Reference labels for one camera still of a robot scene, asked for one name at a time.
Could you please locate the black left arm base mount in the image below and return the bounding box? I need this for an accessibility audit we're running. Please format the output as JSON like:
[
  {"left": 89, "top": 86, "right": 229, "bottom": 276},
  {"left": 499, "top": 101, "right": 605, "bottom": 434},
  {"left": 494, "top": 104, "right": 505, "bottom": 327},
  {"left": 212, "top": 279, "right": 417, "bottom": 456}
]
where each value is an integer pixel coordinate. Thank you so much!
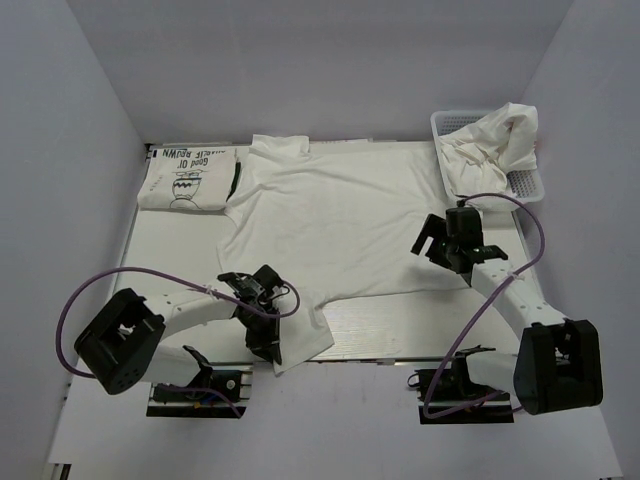
[{"left": 146, "top": 364, "right": 253, "bottom": 419}]

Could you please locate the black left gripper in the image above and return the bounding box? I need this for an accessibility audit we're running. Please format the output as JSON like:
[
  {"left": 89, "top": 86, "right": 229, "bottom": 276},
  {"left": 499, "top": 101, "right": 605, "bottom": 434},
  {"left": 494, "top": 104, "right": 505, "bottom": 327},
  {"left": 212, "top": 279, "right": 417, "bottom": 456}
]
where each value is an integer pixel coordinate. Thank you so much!
[{"left": 239, "top": 306, "right": 282, "bottom": 365}]

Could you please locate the white perforated plastic basket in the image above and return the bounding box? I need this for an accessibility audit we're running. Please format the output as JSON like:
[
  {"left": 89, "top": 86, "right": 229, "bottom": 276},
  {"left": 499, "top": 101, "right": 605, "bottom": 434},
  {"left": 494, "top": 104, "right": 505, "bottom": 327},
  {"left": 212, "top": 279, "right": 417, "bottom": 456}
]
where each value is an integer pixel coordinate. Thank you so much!
[{"left": 430, "top": 102, "right": 545, "bottom": 204}]

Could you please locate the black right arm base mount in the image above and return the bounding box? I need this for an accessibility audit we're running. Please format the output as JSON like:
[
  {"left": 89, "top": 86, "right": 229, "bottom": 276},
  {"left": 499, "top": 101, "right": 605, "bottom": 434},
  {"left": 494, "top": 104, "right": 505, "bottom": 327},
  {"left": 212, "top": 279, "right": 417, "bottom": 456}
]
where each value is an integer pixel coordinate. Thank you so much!
[{"left": 407, "top": 368, "right": 520, "bottom": 425}]

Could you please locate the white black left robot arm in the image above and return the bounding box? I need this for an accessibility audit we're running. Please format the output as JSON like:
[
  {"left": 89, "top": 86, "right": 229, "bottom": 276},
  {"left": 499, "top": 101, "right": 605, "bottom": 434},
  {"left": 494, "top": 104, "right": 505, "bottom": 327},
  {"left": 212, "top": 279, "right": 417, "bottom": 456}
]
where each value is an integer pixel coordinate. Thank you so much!
[{"left": 74, "top": 265, "right": 297, "bottom": 399}]

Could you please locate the white cartoon print t-shirt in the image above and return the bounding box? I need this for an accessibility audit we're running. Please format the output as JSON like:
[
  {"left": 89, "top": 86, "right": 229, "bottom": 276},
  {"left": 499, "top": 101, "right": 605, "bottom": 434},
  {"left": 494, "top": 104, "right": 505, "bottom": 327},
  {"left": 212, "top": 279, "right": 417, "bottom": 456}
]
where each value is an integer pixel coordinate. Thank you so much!
[{"left": 217, "top": 135, "right": 464, "bottom": 374}]

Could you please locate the crumpled white t-shirt in basket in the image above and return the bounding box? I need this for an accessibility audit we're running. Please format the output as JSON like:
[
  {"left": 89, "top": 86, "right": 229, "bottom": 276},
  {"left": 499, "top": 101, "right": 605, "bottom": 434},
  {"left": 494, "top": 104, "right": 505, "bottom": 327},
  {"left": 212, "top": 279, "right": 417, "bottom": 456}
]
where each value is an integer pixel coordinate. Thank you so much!
[{"left": 434, "top": 102, "right": 538, "bottom": 197}]

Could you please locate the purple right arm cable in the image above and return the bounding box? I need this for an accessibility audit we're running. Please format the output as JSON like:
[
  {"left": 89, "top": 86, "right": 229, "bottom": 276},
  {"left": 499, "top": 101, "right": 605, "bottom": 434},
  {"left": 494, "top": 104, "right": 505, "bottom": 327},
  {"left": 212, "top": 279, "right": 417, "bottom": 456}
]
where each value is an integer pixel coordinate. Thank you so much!
[{"left": 407, "top": 192, "right": 547, "bottom": 419}]

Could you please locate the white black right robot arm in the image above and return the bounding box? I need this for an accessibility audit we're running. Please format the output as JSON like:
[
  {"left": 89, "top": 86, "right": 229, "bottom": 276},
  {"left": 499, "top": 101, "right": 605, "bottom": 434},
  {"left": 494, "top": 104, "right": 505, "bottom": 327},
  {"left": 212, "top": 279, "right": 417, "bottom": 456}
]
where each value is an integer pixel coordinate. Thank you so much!
[{"left": 411, "top": 206, "right": 604, "bottom": 420}]

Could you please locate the folded white Charlie Brown t-shirt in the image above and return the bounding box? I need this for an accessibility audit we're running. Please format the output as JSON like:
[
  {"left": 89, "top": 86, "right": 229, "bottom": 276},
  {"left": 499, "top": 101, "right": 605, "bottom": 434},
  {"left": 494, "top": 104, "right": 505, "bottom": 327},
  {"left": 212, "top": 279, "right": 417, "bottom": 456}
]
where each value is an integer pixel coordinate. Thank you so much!
[{"left": 137, "top": 147, "right": 241, "bottom": 213}]

